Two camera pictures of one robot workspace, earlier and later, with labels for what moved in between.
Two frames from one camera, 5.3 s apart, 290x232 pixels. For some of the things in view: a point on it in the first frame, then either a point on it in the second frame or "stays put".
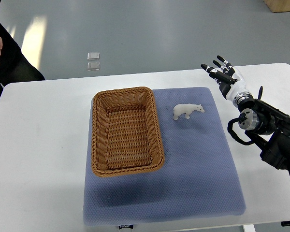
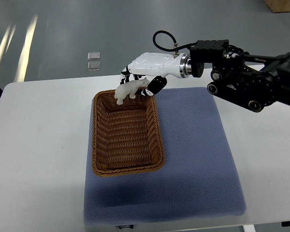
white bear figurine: [186, 108] → [129, 88]
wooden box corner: [282, 6] stays put
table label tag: [130, 226] stays put
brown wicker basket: [125, 134] stays put
